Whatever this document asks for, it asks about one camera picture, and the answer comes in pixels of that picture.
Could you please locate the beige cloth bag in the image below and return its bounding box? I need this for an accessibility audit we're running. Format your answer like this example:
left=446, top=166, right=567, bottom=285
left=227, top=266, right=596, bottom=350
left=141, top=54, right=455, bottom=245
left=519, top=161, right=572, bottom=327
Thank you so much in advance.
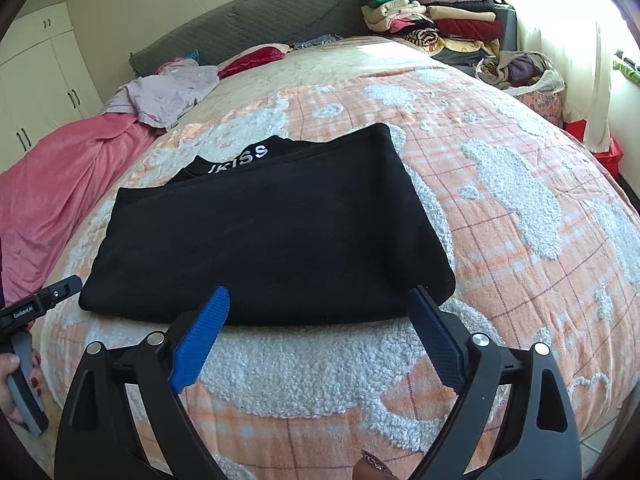
left=475, top=50, right=566, bottom=96

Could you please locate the pile of folded clothes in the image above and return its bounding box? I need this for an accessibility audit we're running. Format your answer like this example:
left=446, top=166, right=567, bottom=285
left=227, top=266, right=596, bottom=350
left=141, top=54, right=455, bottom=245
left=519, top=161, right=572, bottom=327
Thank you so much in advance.
left=361, top=0, right=506, bottom=66

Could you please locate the person's right hand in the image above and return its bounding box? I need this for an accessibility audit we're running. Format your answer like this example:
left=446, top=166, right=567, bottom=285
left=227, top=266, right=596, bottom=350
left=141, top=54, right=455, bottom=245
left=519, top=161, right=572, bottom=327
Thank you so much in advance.
left=352, top=449, right=401, bottom=480

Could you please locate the beige bed sheet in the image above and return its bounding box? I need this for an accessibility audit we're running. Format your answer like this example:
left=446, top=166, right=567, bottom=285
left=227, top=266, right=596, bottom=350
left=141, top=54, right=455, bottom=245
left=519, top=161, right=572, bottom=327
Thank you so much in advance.
left=177, top=35, right=436, bottom=126

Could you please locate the green striped cloth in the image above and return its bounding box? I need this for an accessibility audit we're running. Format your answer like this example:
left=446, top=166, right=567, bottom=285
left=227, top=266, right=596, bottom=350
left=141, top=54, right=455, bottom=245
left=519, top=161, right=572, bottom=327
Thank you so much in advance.
left=612, top=55, right=640, bottom=83

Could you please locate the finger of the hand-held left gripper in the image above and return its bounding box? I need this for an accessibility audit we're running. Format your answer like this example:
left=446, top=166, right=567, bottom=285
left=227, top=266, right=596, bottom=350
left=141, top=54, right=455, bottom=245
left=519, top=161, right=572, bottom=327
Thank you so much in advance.
left=40, top=275, right=83, bottom=311

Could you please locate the pink duvet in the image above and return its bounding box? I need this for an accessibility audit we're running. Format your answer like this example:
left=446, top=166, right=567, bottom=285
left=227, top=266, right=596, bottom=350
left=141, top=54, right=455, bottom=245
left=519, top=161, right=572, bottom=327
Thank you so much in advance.
left=0, top=112, right=158, bottom=306

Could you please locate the floral storage box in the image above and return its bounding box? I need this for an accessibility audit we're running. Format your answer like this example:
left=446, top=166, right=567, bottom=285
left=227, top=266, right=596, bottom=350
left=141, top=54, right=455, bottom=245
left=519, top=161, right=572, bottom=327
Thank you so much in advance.
left=510, top=85, right=566, bottom=128

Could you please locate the red velvet cloth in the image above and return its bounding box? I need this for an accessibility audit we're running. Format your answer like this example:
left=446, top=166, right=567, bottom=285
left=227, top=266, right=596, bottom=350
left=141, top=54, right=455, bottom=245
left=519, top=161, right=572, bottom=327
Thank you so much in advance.
left=218, top=46, right=286, bottom=80

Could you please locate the dark patterned pillow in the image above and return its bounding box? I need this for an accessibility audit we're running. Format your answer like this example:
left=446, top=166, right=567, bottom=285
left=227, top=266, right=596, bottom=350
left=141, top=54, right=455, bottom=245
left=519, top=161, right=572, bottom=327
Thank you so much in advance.
left=290, top=34, right=345, bottom=51

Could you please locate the grey quilted headboard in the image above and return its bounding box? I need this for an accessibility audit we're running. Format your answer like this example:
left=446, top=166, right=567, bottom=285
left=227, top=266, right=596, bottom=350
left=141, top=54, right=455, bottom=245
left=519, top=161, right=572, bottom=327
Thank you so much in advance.
left=129, top=0, right=370, bottom=78

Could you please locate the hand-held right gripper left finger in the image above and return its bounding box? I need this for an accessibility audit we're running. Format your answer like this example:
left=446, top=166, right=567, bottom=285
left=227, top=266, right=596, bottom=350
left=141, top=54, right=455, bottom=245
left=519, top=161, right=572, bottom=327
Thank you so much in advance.
left=54, top=285, right=232, bottom=480

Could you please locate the pink garment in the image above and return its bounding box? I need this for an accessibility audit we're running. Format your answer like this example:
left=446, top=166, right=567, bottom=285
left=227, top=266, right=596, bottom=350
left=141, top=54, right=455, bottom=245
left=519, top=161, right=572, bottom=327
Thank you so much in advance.
left=156, top=50, right=201, bottom=77

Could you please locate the cream curtain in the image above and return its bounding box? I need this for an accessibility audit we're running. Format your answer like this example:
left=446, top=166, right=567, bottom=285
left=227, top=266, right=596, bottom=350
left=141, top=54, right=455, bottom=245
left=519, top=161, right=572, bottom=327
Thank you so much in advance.
left=480, top=0, right=631, bottom=153

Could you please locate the white wardrobe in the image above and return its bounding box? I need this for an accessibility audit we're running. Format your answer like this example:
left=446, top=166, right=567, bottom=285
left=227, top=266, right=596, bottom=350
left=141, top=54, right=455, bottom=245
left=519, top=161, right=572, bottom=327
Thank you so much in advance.
left=0, top=5, right=103, bottom=173

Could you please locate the person's left hand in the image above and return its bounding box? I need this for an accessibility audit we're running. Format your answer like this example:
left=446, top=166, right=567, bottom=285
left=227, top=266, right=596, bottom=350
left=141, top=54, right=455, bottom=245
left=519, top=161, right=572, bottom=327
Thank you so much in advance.
left=0, top=352, right=47, bottom=426

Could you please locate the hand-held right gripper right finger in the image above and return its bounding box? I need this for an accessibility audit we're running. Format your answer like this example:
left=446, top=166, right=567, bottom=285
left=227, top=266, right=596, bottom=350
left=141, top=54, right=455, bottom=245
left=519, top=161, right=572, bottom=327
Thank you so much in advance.
left=406, top=285, right=583, bottom=480

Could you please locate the black sweater with orange patches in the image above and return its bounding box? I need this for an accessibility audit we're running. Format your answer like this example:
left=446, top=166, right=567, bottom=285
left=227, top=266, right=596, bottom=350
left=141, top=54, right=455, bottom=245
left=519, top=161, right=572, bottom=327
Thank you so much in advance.
left=79, top=122, right=457, bottom=328

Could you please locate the dark grey cabinet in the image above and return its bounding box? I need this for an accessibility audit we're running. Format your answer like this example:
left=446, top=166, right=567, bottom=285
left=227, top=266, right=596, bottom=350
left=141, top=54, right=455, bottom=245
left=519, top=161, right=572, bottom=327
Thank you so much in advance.
left=492, top=2, right=519, bottom=53

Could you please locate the peach fleece blanket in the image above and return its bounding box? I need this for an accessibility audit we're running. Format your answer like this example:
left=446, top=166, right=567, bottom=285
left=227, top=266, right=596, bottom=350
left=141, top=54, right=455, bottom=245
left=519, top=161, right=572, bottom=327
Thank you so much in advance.
left=40, top=62, right=640, bottom=480

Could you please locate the lilac garment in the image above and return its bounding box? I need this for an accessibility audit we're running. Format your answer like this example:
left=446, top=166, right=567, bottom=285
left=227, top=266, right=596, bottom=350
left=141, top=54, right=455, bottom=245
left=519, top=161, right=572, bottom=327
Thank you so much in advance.
left=100, top=66, right=221, bottom=130

